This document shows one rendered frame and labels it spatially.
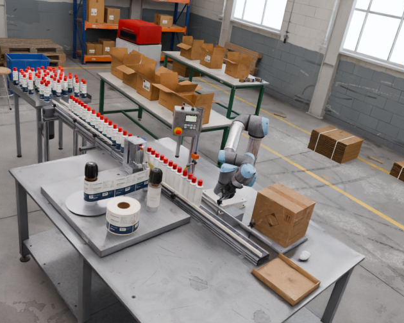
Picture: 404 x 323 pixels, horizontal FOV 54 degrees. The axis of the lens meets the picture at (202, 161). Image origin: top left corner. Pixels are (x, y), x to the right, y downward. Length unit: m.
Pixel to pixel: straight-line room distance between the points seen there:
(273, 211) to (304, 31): 6.55
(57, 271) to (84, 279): 0.65
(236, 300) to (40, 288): 1.72
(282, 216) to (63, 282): 1.61
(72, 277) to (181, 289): 1.16
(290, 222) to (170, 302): 0.90
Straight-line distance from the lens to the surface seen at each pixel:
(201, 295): 2.21
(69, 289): 3.06
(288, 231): 2.58
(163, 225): 2.55
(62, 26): 10.24
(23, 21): 9.98
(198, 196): 2.72
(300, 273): 2.52
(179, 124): 2.76
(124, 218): 2.38
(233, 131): 2.57
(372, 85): 7.89
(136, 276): 2.26
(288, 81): 9.02
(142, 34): 8.01
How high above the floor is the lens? 2.37
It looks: 26 degrees down
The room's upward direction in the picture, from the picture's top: 9 degrees clockwise
